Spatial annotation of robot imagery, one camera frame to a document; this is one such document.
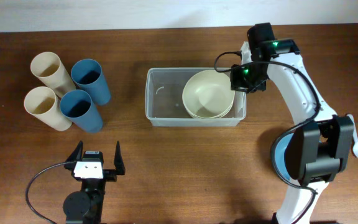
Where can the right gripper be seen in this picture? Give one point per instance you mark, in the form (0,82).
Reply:
(237,84)

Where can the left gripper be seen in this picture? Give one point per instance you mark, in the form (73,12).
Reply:
(111,175)

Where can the cream bowl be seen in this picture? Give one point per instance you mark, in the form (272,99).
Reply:
(208,89)
(204,113)

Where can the blue cup back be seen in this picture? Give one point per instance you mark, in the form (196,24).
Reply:
(88,75)

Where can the blue cup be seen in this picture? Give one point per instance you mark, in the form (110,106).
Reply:
(79,108)
(88,75)

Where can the blue bowl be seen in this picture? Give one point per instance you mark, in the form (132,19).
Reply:
(280,155)

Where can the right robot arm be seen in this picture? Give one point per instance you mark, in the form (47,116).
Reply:
(309,155)

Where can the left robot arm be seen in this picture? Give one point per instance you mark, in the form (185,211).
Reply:
(86,205)

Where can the clear plastic container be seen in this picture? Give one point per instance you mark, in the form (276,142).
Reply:
(164,106)

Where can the blue cup front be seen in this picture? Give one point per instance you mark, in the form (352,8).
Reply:
(79,108)

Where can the cream cup front left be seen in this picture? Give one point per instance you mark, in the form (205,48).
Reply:
(42,103)

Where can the cream cup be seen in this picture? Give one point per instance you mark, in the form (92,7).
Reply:
(42,103)
(50,70)

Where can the cream cup back left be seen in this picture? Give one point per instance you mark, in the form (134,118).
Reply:
(50,70)

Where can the white plastic spoon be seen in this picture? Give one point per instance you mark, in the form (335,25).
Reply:
(354,136)

